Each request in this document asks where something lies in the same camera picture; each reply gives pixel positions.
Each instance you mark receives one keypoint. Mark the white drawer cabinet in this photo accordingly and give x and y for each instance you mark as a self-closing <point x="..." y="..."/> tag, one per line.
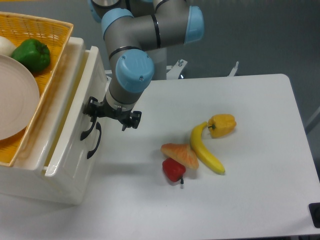
<point x="26" y="178"/>

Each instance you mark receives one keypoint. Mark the green bell pepper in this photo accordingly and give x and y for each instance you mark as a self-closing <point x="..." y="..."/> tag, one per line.
<point x="33" y="54"/>

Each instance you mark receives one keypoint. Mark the yellow banana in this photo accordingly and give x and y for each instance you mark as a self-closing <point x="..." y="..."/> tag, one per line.
<point x="202" y="152"/>

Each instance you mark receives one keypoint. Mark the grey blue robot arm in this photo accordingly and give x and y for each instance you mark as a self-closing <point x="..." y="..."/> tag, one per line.
<point x="128" y="38"/>

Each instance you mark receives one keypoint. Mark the white onion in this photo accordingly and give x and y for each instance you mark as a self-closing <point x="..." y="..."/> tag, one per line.
<point x="6" y="47"/>

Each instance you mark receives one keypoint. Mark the pink round plate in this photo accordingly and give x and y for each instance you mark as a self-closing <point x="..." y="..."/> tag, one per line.
<point x="19" y="97"/>

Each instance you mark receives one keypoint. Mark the red bell pepper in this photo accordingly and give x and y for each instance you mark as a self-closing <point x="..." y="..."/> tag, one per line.
<point x="173" y="170"/>

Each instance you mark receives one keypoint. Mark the black corner device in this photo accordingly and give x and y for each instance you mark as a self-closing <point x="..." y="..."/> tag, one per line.
<point x="314" y="209"/>

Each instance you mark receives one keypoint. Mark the yellow bell pepper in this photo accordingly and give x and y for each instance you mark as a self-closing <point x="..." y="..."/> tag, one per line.
<point x="221" y="125"/>

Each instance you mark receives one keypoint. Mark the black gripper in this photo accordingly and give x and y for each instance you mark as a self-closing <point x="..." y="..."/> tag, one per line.
<point x="127" y="118"/>

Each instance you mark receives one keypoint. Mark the yellow woven basket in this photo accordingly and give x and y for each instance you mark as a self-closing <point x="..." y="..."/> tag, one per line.
<point x="55" y="34"/>

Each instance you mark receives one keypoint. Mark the orange croissant bread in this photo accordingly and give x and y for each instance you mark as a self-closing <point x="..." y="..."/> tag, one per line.
<point x="181" y="153"/>

